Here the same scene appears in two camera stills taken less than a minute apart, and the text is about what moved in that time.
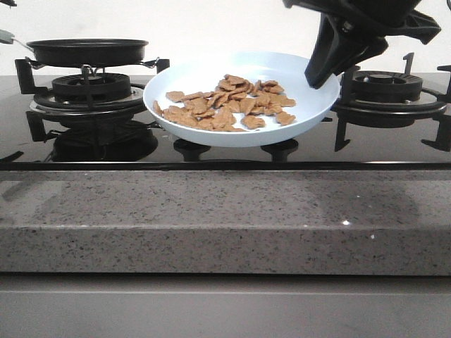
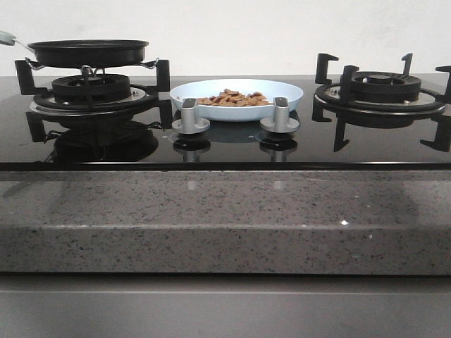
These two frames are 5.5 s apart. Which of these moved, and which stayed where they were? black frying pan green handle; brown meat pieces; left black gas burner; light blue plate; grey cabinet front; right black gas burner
Moved: light blue plate; brown meat pieces
Stayed: left black gas burner; grey cabinet front; black frying pan green handle; right black gas burner
